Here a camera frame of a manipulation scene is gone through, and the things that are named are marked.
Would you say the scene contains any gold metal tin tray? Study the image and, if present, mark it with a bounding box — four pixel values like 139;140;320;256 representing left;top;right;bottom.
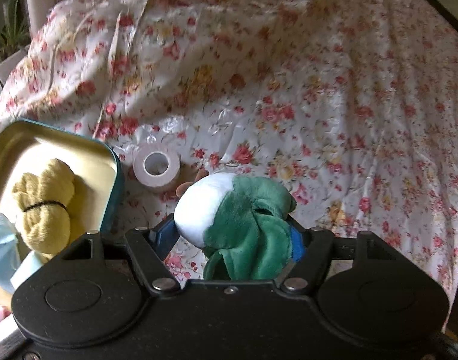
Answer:
0;120;124;258

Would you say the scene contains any floral bed cover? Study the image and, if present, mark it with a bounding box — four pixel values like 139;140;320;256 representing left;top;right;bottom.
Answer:
0;0;458;308

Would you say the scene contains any white tissue pack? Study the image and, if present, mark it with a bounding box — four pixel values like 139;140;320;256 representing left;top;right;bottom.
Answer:
10;250;48;289

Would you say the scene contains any blue face mask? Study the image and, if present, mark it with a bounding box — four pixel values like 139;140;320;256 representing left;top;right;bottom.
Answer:
0;213;21;293

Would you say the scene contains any yellow fluffy sock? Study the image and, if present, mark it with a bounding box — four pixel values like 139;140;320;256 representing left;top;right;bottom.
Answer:
12;158;75;256

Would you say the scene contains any potted green plant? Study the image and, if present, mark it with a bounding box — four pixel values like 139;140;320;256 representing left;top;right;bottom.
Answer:
0;0;30;85

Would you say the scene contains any green white plush toy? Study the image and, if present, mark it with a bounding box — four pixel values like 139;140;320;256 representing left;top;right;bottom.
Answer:
174;171;304;281

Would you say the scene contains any white tape roll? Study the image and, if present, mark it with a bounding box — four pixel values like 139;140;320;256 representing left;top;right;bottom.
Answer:
133;143;180;193

